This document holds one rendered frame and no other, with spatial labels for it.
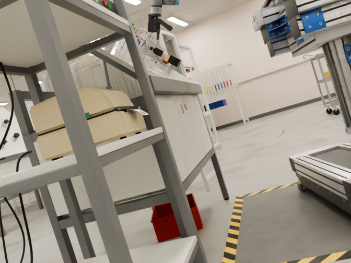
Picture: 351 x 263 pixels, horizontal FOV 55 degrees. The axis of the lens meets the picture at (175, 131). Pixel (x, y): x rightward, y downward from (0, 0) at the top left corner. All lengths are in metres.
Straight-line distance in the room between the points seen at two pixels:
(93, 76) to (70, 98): 2.52
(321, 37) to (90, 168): 1.26
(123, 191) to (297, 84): 8.96
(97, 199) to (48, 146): 0.43
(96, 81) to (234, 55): 7.51
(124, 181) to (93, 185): 0.69
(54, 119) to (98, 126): 0.15
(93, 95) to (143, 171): 0.45
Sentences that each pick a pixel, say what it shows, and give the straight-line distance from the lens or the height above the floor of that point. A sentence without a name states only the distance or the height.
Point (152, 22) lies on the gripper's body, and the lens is 2.35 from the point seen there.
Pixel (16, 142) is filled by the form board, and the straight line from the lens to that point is 4.98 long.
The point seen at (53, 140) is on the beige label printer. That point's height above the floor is 0.72.
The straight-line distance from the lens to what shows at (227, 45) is 10.41.
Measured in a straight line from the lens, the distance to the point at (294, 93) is 10.11.
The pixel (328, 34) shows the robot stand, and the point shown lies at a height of 0.83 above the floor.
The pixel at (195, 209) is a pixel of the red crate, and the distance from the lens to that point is 2.05.
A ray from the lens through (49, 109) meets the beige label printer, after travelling 1.11.
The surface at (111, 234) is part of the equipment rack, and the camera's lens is 0.74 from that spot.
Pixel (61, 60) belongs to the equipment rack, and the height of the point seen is 0.85.
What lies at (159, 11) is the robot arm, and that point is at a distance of 2.34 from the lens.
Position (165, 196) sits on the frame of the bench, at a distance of 1.36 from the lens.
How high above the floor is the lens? 0.66
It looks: 2 degrees down
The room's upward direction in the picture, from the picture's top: 17 degrees counter-clockwise
